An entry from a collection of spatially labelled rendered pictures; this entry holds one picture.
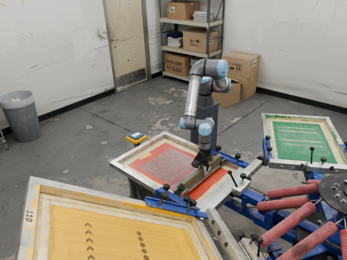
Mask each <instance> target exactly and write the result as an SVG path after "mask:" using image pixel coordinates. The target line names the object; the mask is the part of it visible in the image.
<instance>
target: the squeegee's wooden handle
mask: <svg viewBox="0 0 347 260"><path fill-rule="evenodd" d="M221 157H222V156H221V155H219V154H217V155H216V156H215V157H213V161H210V162H209V166H210V167H211V169H210V170H209V172H210V171H212V170H213V169H214V168H215V167H217V166H218V165H220V161H221ZM204 166H205V165H204ZM204 166H202V167H200V168H199V169H198V170H197V171H195V172H194V173H193V174H191V175H190V176H189V177H187V178H186V179H185V180H184V181H182V182H181V183H180V192H183V191H184V190H185V189H187V188H188V189H190V188H191V187H192V186H193V185H194V184H196V183H197V182H198V181H199V180H201V179H202V178H203V177H204V169H203V167H204ZM209 172H208V173H209Z"/></svg>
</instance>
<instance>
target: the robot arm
mask: <svg viewBox="0 0 347 260"><path fill-rule="evenodd" d="M227 74H228V62H227V61H226V60H222V59H220V60H219V59H201V60H198V61H197V62H196V63H195V64H194V65H193V66H192V68H191V69H190V72H189V75H188V78H189V80H190V81H189V85H188V92H187V99H186V105H185V112H184V118H181V119H180V122H179V127H180V128H181V129H185V130H193V131H199V150H200V151H199V152H198V154H197V155H196V157H195V158H194V160H193V162H192V163H191V165H192V167H194V168H197V169H199V168H200V167H202V166H203V165H205V166H204V167H203V169H204V176H207V174H208V172H209V170H210V169H211V167H210V166H209V162H210V161H213V159H212V157H213V153H211V147H212V145H211V134H212V130H213V128H214V121H213V119H211V118H206V119H204V120H199V119H195V117H196V110H197V105H198V106H203V107H207V106H211V105H213V103H214V100H213V97H212V92H216V93H229V92H230V85H231V79H228V78H226V77H227ZM211 154H212V155H211Z"/></svg>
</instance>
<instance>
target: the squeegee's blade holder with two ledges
mask: <svg viewBox="0 0 347 260"><path fill-rule="evenodd" d="M219 167H220V165H218V166H217V167H215V168H214V169H213V170H212V171H210V172H209V173H208V174H207V176H204V177H203V178H202V179H201V180H199V181H198V182H197V183H196V184H194V185H193V186H192V187H191V188H190V189H188V190H187V192H190V191H191V190H192V189H194V188H195V187H196V186H197V185H198V184H200V183H201V182H202V181H203V180H204V179H206V178H207V177H208V176H209V175H210V174H212V173H213V172H214V171H215V170H216V169H218V168H219Z"/></svg>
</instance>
